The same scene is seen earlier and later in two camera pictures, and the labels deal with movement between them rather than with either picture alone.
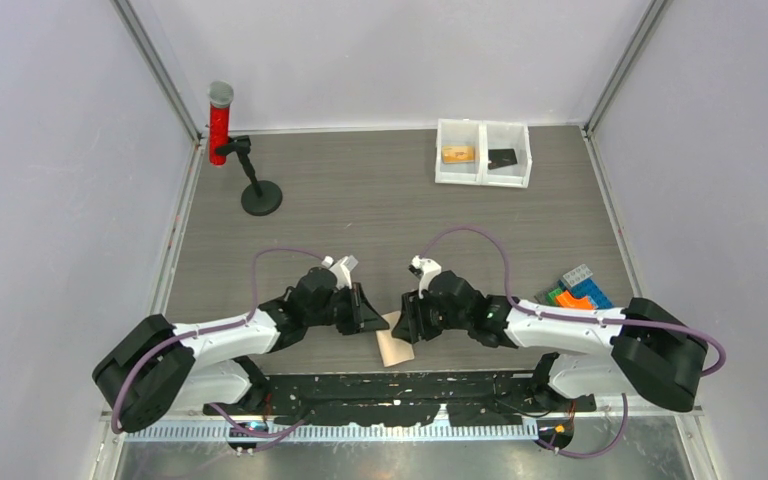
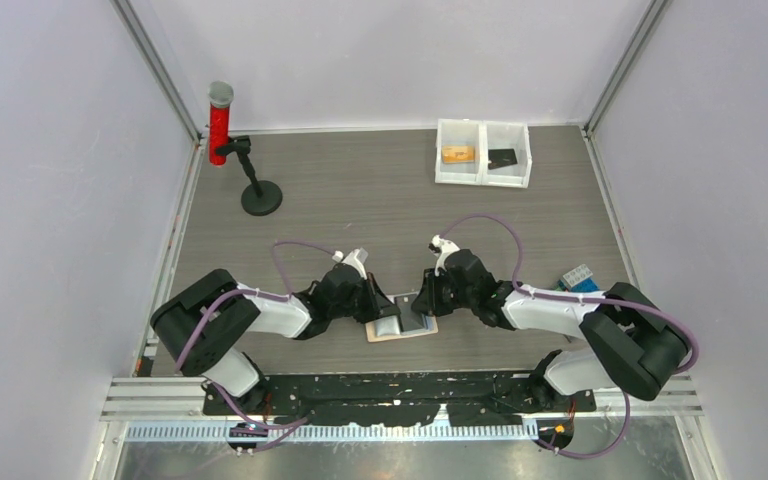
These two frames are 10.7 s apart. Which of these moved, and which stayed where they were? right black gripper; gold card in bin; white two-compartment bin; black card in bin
Moved: right black gripper
Stayed: black card in bin; gold card in bin; white two-compartment bin
